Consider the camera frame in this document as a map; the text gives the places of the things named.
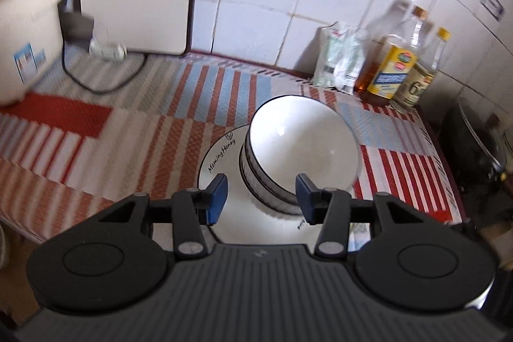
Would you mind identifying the white rice cooker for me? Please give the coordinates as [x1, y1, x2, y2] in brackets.
[0, 0, 67, 105]

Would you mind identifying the white cutting board stand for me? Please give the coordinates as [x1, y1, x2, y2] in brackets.
[88, 37, 127, 63]

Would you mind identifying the clear vinegar bottle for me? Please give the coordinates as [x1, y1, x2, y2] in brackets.
[390, 27, 452, 114]

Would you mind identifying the white salt bag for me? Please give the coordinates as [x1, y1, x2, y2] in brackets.
[312, 21, 366, 95]

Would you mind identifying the yellow label oil bottle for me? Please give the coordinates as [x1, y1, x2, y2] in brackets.
[354, 5, 430, 101]

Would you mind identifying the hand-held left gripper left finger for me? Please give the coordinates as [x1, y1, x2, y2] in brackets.
[75, 174, 230, 261]

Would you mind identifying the dark wall label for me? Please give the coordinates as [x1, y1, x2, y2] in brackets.
[480, 0, 505, 22]

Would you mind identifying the black pot with glass lid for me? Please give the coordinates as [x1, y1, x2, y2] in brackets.
[440, 97, 513, 184]

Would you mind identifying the white plate with black rim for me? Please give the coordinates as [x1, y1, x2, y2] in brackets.
[197, 124, 356, 245]

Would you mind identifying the black power cable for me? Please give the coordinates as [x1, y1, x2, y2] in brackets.
[60, 45, 149, 95]

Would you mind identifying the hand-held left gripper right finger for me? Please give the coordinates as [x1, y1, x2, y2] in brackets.
[295, 174, 446, 258]

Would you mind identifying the striped table mat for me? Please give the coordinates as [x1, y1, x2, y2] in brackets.
[0, 51, 468, 247]

